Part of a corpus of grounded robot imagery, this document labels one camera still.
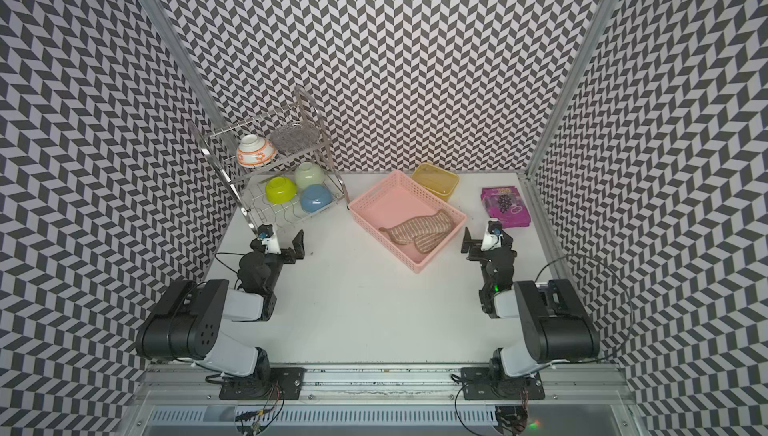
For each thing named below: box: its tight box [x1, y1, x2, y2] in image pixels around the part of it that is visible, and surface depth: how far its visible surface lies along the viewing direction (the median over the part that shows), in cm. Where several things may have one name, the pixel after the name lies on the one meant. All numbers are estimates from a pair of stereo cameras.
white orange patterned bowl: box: [236, 134, 277, 168], surface depth 84 cm
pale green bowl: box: [294, 162, 325, 188], surface depth 110 cm
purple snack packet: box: [480, 186, 531, 229], surface depth 104 cm
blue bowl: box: [299, 184, 333, 213], surface depth 104 cm
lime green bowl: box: [265, 176, 297, 204], surface depth 106 cm
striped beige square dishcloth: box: [379, 209, 452, 253], surface depth 100 cm
